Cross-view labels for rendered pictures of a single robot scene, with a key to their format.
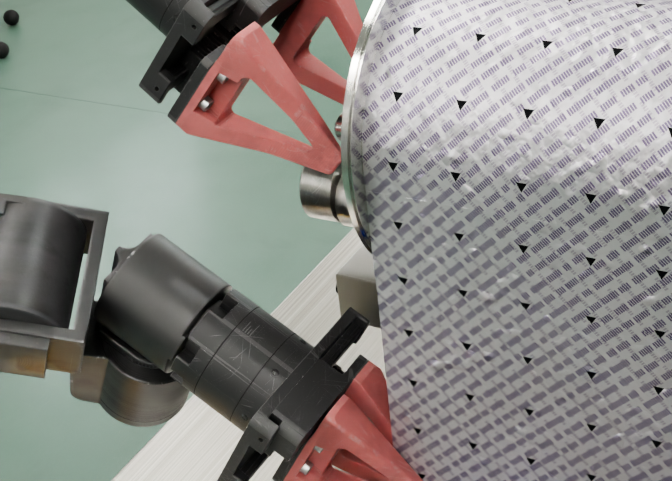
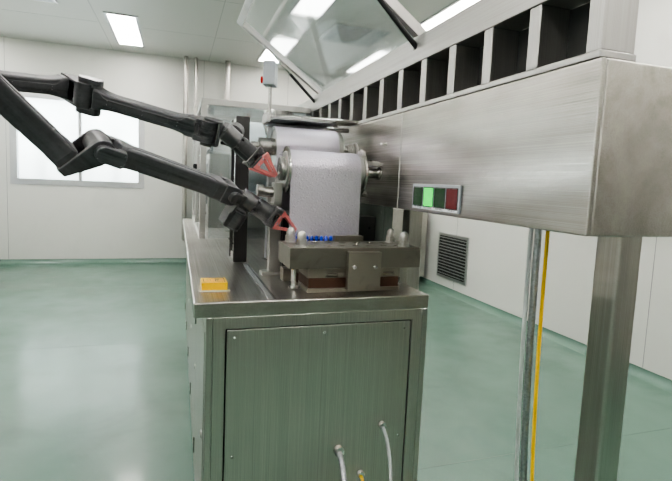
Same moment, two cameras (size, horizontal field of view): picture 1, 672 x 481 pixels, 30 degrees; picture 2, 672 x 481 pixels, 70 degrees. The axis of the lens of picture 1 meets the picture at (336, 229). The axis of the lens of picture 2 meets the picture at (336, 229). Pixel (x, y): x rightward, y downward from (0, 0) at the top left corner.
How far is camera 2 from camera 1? 1.24 m
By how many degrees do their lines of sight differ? 54
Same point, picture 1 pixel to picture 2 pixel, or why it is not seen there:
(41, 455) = not seen: outside the picture
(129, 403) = (237, 222)
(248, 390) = (269, 208)
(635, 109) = (325, 158)
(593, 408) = (321, 202)
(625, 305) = (326, 184)
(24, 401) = not seen: outside the picture
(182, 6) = (252, 150)
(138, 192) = not seen: outside the picture
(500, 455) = (307, 215)
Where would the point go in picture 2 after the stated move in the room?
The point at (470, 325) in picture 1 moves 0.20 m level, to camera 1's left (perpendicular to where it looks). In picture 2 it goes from (304, 192) to (256, 191)
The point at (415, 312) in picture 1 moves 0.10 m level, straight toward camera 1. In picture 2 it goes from (296, 191) to (318, 193)
